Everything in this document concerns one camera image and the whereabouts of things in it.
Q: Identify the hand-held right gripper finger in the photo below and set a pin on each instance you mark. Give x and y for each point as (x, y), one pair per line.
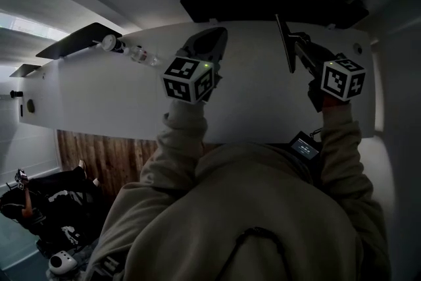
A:
(301, 57)
(300, 37)

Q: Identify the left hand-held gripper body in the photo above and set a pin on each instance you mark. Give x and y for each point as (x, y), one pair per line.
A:
(185, 79)

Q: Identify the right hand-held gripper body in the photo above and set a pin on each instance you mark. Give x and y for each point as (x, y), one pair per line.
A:
(342, 79)

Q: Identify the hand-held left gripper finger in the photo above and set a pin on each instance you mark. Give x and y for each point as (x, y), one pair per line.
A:
(200, 39)
(221, 41)

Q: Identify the dark metal object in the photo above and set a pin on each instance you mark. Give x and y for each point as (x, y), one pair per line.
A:
(285, 42)

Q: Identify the person's right forearm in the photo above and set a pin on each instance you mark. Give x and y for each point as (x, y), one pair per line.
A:
(342, 148)

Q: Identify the person's left forearm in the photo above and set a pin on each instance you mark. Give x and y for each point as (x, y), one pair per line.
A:
(182, 141)

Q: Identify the round desk grommet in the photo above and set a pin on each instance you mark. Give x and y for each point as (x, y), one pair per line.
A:
(358, 48)
(30, 106)

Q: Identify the wide black desk panel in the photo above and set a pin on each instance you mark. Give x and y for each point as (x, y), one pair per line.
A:
(273, 8)

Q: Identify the clear plastic bottle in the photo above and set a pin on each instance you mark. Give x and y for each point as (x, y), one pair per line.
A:
(143, 55)

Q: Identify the small black screen device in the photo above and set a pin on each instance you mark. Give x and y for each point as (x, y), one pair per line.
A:
(304, 146)

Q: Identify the white lidded cup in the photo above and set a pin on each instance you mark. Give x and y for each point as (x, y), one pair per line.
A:
(110, 43)

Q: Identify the person's beige hoodie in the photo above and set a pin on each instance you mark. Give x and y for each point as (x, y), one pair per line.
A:
(230, 217)

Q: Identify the small black knob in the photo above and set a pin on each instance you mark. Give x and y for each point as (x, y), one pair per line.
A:
(15, 94)

